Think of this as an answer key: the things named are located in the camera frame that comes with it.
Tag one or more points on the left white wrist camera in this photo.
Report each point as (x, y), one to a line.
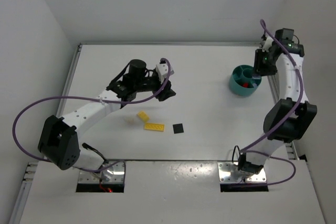
(162, 71)

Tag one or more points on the white lego piece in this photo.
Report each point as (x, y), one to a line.
(129, 120)

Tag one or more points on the yellow lego slope brick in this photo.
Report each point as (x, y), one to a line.
(143, 116)

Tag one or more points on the teal round divided container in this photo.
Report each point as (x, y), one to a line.
(242, 81)

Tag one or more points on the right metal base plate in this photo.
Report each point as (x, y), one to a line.
(229, 174)

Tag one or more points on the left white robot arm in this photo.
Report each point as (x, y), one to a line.
(61, 138)

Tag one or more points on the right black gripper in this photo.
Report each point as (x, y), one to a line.
(261, 64)

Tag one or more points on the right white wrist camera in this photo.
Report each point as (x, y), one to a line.
(266, 44)

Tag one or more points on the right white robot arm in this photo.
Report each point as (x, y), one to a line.
(291, 116)

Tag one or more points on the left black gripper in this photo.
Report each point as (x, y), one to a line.
(163, 91)

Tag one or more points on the metal base plate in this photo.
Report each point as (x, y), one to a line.
(113, 175)
(229, 174)

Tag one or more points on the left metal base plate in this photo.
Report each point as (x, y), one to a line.
(113, 175)

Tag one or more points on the yellow long lego plate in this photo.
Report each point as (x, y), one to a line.
(154, 127)

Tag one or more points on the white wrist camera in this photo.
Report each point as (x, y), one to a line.
(162, 71)
(266, 44)

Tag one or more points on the black square lego plate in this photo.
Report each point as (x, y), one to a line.
(178, 128)

